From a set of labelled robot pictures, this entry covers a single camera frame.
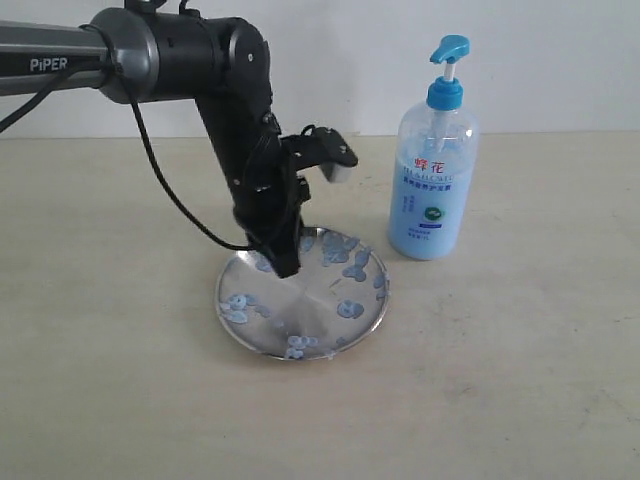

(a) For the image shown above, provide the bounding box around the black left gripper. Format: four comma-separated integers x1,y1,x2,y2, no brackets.
233,165,310,278

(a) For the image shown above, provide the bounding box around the blue pump lotion bottle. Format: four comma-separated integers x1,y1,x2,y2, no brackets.
387,34,479,260

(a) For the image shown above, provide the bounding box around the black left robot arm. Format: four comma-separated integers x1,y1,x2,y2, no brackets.
1,1,318,278

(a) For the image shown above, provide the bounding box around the round steel plate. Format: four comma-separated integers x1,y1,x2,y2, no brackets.
214,226,390,361

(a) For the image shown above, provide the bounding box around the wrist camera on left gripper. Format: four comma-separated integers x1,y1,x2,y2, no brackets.
281,125,359,183

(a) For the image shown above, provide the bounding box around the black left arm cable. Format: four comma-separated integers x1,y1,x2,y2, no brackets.
0,29,281,251

